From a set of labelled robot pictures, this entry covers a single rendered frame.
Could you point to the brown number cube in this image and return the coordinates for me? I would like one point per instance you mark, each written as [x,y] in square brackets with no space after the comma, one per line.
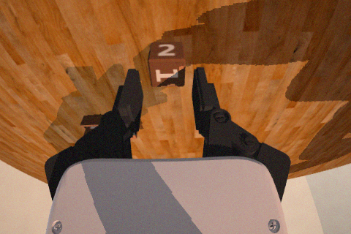
[88,129]
[166,64]

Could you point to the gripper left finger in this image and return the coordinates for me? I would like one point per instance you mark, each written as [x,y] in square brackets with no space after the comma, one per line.
[110,139]

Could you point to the brown wooden tray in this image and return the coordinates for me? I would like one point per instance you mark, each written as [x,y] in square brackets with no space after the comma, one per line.
[94,121]

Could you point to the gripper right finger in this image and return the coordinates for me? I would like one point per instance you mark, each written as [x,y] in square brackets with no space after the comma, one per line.
[221,134]

